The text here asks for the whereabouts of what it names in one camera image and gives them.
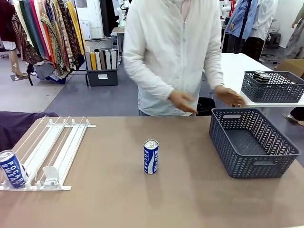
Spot person left hand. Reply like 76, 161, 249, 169
214, 85, 247, 108

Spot person right hand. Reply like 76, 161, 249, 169
168, 91, 199, 114

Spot grey plastic woven basket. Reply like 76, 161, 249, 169
209, 107, 301, 180
240, 70, 304, 104

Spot blue Pocari Sweat can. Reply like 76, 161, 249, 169
0, 149, 26, 190
143, 139, 160, 175

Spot person left forearm white sleeve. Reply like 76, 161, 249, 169
201, 35, 225, 91

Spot person right forearm white sleeve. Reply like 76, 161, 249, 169
123, 30, 175, 100

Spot white dispenser pusher paddle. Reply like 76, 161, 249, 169
41, 166, 60, 189

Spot white side table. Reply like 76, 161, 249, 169
201, 52, 304, 107

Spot person torso white jacket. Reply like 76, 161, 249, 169
123, 0, 224, 117

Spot bystander foot with shoe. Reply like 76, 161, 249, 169
287, 106, 304, 126

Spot brown cardboard box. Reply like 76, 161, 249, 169
276, 58, 304, 79

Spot black plastic stool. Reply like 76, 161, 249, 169
268, 32, 283, 50

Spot black pole stand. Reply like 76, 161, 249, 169
234, 0, 253, 55

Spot blue hanging shirt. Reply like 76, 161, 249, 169
225, 0, 260, 39

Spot white fabric roll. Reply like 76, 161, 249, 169
95, 51, 103, 70
110, 49, 118, 70

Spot grey plastic storage bin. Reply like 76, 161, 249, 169
85, 68, 119, 87

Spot light grey fabric roll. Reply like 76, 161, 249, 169
104, 50, 112, 70

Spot white hanging shirt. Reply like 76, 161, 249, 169
249, 0, 279, 41

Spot grey background workbench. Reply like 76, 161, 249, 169
111, 26, 126, 56

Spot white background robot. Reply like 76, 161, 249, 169
115, 0, 130, 27

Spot white air purifier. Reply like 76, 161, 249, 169
79, 20, 93, 40

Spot yellow hanging garment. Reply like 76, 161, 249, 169
66, 0, 86, 56

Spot brown patterned hanging garment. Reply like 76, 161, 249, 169
40, 0, 83, 72

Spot grey cloth pile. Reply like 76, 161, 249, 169
34, 62, 58, 81

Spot orange hanging garment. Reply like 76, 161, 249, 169
43, 22, 58, 70

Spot dark purple cloth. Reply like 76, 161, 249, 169
0, 111, 59, 152

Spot teal hanging garment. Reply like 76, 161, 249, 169
23, 0, 46, 58

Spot bare mannequin legs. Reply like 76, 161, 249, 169
9, 47, 29, 82

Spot dark red hanging garment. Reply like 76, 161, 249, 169
0, 0, 16, 43

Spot white wire can dispenser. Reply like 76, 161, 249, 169
0, 115, 97, 191

